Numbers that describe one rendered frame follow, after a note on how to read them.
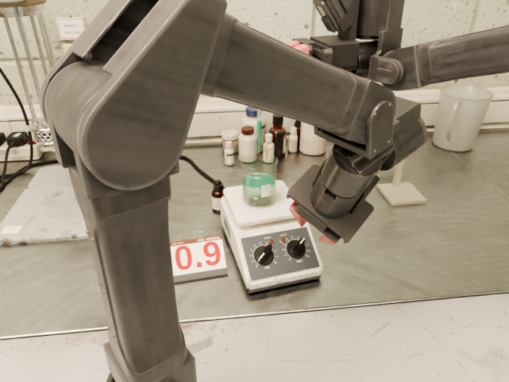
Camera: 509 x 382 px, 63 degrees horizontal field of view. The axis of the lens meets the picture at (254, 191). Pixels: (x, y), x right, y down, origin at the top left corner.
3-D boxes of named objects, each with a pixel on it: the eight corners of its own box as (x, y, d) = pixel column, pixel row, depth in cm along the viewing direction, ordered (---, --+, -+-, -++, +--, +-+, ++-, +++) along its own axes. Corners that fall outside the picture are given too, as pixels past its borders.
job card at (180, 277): (228, 275, 70) (227, 256, 67) (173, 283, 68) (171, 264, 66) (222, 252, 75) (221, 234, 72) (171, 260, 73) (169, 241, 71)
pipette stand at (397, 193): (426, 203, 89) (440, 148, 82) (391, 206, 88) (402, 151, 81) (409, 184, 95) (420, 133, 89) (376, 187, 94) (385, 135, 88)
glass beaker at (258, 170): (282, 197, 75) (283, 154, 71) (268, 215, 70) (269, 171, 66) (247, 189, 78) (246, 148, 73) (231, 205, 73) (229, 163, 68)
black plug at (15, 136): (21, 149, 102) (18, 142, 101) (2, 150, 102) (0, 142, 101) (30, 138, 108) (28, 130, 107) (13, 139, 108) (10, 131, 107)
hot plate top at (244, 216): (305, 216, 71) (305, 211, 70) (237, 228, 68) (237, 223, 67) (282, 183, 80) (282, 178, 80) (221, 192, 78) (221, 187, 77)
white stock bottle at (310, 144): (329, 154, 109) (335, 107, 102) (304, 157, 107) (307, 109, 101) (320, 143, 115) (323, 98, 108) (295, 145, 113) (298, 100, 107)
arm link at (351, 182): (348, 151, 53) (366, 116, 47) (379, 182, 51) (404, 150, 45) (309, 176, 50) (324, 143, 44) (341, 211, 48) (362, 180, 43)
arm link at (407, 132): (376, 135, 56) (377, 48, 49) (434, 158, 50) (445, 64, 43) (314, 176, 51) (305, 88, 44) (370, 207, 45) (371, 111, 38)
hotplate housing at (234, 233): (323, 280, 69) (327, 242, 64) (247, 296, 65) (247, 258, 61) (279, 209, 87) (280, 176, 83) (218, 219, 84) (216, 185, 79)
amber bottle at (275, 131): (273, 159, 107) (273, 119, 101) (266, 152, 110) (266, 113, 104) (288, 156, 108) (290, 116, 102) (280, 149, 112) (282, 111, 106)
